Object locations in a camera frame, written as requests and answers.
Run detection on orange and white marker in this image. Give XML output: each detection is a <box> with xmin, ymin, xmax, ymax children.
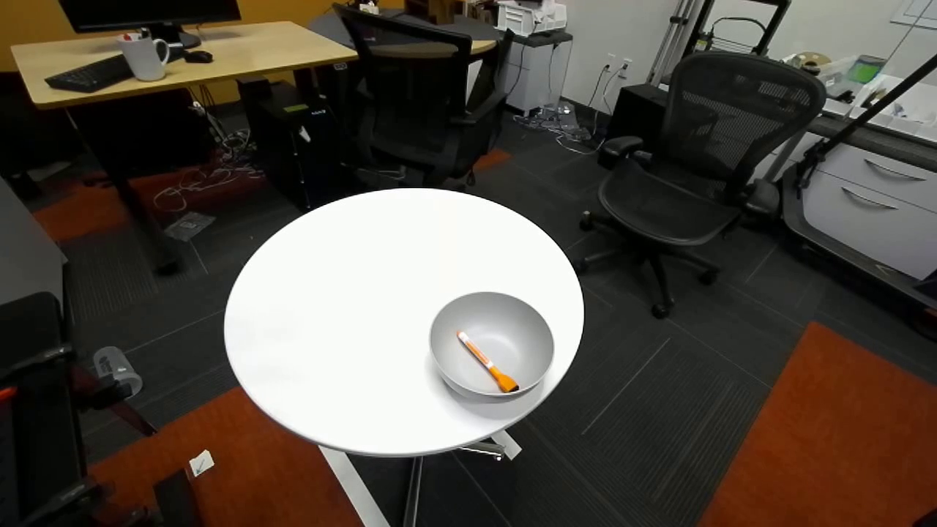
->
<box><xmin>457</xmin><ymin>328</ymin><xmax>520</xmax><ymax>394</ymax></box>

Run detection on grey bowl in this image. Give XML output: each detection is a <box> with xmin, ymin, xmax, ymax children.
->
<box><xmin>428</xmin><ymin>290</ymin><xmax>557</xmax><ymax>404</ymax></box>

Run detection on black padded office chair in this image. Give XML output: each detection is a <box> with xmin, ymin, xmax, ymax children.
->
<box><xmin>333</xmin><ymin>2</ymin><xmax>516</xmax><ymax>191</ymax></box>

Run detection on black computer tower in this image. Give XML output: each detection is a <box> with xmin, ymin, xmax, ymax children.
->
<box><xmin>236</xmin><ymin>75</ymin><xmax>340</xmax><ymax>204</ymax></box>

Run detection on black floor box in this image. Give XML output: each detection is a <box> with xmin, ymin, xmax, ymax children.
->
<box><xmin>608</xmin><ymin>81</ymin><xmax>678</xmax><ymax>153</ymax></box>

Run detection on white table base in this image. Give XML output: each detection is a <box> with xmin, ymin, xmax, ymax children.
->
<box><xmin>315</xmin><ymin>428</ymin><xmax>527</xmax><ymax>527</ymax></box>

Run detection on white printer box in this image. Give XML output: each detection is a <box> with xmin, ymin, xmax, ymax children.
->
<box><xmin>494</xmin><ymin>0</ymin><xmax>571</xmax><ymax>40</ymax></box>

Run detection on black mesh office chair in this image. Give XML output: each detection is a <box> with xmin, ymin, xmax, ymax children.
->
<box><xmin>579</xmin><ymin>49</ymin><xmax>830</xmax><ymax>321</ymax></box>

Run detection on light wooden desk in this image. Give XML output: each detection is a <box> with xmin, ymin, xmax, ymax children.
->
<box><xmin>9</xmin><ymin>17</ymin><xmax>360</xmax><ymax>277</ymax></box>

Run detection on black tripod stand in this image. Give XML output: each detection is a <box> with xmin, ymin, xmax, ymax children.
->
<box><xmin>646</xmin><ymin>0</ymin><xmax>795</xmax><ymax>87</ymax></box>

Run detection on small white paper tag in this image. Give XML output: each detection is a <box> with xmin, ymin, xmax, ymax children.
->
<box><xmin>185</xmin><ymin>448</ymin><xmax>220</xmax><ymax>481</ymax></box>

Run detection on grey cylinder knob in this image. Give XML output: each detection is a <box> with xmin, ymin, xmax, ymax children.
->
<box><xmin>91</xmin><ymin>343</ymin><xmax>145</xmax><ymax>402</ymax></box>

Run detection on white mug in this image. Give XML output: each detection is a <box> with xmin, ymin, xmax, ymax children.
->
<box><xmin>117</xmin><ymin>25</ymin><xmax>174</xmax><ymax>85</ymax></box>

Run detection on black computer monitor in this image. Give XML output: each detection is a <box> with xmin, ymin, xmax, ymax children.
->
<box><xmin>54</xmin><ymin>0</ymin><xmax>243</xmax><ymax>52</ymax></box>

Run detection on white drawer cabinet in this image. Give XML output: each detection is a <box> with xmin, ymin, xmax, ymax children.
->
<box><xmin>779</xmin><ymin>96</ymin><xmax>937</xmax><ymax>317</ymax></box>

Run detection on black slanted pole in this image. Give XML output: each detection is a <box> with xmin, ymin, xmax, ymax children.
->
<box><xmin>792</xmin><ymin>52</ymin><xmax>937</xmax><ymax>192</ymax></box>

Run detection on black keyboard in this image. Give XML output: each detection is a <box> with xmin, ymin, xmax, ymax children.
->
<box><xmin>40</xmin><ymin>52</ymin><xmax>133</xmax><ymax>96</ymax></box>

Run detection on green desk device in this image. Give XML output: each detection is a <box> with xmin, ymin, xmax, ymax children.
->
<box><xmin>839</xmin><ymin>52</ymin><xmax>893</xmax><ymax>91</ymax></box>

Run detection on tangled floor cables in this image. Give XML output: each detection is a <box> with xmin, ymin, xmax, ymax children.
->
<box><xmin>142</xmin><ymin>157</ymin><xmax>270</xmax><ymax>221</ymax></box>

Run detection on black machine frame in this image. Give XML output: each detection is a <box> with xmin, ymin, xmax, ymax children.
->
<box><xmin>0</xmin><ymin>178</ymin><xmax>101</xmax><ymax>527</ymax></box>

